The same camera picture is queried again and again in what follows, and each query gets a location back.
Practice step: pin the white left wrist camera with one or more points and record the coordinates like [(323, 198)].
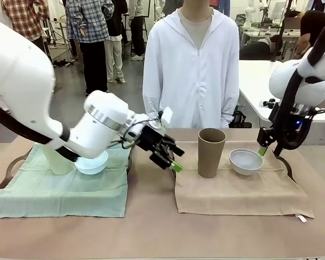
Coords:
[(165, 116)]

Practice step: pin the green cloth mat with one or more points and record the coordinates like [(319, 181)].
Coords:
[(57, 195)]

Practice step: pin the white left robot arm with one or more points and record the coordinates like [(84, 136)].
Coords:
[(16, 81)]

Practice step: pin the cardboard box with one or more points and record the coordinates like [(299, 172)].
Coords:
[(292, 25)]

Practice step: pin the white lab table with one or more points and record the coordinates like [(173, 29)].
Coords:
[(254, 81)]

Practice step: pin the tall pale green cup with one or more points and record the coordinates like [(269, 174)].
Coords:
[(57, 165)]

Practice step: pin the grey bowl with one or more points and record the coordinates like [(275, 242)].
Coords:
[(245, 162)]

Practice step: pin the person's right forearm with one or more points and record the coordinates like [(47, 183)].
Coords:
[(150, 100)]

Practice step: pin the beige cloth mat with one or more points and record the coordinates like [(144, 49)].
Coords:
[(233, 195)]

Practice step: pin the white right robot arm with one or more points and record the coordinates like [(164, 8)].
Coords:
[(319, 89)]

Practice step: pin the person in blue plaid shirt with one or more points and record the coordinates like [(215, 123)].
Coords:
[(89, 27)]

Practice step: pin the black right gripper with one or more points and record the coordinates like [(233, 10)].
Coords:
[(266, 136)]

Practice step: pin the seated person bending over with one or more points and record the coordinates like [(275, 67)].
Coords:
[(260, 48)]

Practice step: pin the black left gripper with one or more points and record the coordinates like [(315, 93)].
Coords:
[(151, 139)]

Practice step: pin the person in white hoodie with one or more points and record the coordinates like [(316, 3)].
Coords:
[(192, 81)]

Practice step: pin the person in dark clothes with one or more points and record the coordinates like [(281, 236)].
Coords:
[(137, 29)]

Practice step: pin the tall brown cup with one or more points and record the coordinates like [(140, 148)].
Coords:
[(211, 154)]

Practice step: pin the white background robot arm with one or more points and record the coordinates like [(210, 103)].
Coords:
[(250, 13)]

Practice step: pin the person in black t-shirt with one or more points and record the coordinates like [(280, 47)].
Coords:
[(311, 24)]

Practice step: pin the person's left forearm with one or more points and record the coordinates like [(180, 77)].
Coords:
[(230, 108)]

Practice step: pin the person in red plaid shirt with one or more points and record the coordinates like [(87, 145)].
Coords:
[(24, 16)]

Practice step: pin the person in black vest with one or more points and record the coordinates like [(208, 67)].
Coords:
[(115, 54)]

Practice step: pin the light blue bowl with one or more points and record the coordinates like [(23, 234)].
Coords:
[(92, 165)]

